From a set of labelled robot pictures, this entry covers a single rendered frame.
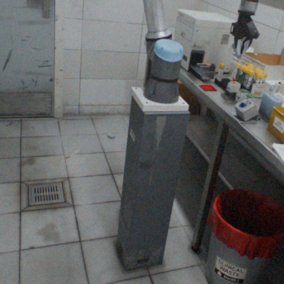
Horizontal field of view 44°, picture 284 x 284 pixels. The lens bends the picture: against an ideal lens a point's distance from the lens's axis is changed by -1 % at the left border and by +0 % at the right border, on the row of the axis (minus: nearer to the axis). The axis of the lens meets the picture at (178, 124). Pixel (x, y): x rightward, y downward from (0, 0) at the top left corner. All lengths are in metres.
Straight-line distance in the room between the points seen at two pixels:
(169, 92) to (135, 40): 1.87
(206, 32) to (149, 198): 0.95
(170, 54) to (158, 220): 0.80
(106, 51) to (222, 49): 1.43
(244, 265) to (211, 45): 1.15
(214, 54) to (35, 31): 1.57
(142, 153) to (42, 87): 1.86
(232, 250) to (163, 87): 0.79
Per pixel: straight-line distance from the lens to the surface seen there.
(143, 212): 1.67
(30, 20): 3.04
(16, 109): 3.28
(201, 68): 1.89
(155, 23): 1.50
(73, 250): 2.01
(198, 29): 1.96
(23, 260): 1.99
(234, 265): 1.73
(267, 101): 1.55
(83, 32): 3.15
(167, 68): 1.39
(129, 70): 3.32
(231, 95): 1.68
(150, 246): 1.84
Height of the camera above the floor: 1.44
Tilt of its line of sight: 25 degrees down
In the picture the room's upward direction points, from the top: 10 degrees clockwise
